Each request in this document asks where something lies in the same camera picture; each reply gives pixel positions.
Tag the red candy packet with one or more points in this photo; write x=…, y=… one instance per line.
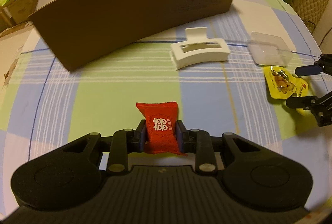
x=160, y=124

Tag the white hair claw clip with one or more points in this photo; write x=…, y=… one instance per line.
x=198, y=48

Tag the yellow snack packet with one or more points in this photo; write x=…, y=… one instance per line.
x=282, y=84

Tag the checked bed sheet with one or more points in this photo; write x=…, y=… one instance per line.
x=43, y=106

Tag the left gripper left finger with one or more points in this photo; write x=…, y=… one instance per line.
x=124, y=142

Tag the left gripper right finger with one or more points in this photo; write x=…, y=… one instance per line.
x=197, y=142

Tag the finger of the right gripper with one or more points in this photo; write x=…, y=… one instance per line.
x=305, y=103
x=308, y=70

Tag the clear plastic tray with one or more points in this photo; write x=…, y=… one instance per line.
x=268, y=50

